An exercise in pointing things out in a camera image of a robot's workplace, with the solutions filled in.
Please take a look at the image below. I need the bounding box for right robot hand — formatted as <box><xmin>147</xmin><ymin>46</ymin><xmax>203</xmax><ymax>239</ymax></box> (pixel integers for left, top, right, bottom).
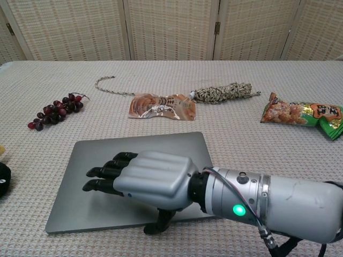
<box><xmin>82</xmin><ymin>150</ymin><xmax>204</xmax><ymax>236</ymax></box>

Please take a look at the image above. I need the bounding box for silver grey laptop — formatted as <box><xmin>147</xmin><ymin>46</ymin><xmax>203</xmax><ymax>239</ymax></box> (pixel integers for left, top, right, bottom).
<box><xmin>44</xmin><ymin>131</ymin><xmax>223</xmax><ymax>234</ymax></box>

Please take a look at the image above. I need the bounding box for woven folding screen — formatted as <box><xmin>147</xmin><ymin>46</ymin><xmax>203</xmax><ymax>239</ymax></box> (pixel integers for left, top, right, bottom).
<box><xmin>0</xmin><ymin>0</ymin><xmax>343</xmax><ymax>65</ymax></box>

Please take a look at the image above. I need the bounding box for orange foil snack pouch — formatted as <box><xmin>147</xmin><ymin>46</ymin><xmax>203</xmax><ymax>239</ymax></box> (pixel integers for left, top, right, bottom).
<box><xmin>128</xmin><ymin>92</ymin><xmax>198</xmax><ymax>122</ymax></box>

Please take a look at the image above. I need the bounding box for beige waffle tablecloth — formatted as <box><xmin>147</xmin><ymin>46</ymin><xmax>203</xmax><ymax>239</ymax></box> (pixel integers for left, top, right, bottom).
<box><xmin>0</xmin><ymin>60</ymin><xmax>343</xmax><ymax>257</ymax></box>

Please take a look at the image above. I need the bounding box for dark red grape bunch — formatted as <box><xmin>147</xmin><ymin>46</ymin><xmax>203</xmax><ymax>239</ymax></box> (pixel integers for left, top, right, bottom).
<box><xmin>27</xmin><ymin>92</ymin><xmax>91</xmax><ymax>132</ymax></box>

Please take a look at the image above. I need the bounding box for black white plush toy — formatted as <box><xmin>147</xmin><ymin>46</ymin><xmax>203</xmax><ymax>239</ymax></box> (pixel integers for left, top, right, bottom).
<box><xmin>0</xmin><ymin>144</ymin><xmax>12</xmax><ymax>199</ymax></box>

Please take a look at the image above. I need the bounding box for green snack bag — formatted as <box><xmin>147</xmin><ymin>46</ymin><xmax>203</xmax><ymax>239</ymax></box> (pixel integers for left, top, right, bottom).
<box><xmin>260</xmin><ymin>92</ymin><xmax>343</xmax><ymax>142</ymax></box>

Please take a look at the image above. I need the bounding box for short braided cord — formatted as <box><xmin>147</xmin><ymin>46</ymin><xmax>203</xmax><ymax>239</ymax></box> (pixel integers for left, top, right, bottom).
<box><xmin>94</xmin><ymin>75</ymin><xmax>136</xmax><ymax>96</ymax></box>

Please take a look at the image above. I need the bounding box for bundled camouflage rope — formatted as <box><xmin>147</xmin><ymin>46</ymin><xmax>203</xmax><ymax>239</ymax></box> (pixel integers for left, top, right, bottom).
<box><xmin>189</xmin><ymin>82</ymin><xmax>262</xmax><ymax>104</ymax></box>

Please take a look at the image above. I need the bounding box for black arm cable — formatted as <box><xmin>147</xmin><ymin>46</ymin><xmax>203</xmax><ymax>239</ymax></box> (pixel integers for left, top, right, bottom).
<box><xmin>257</xmin><ymin>226</ymin><xmax>332</xmax><ymax>257</ymax></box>

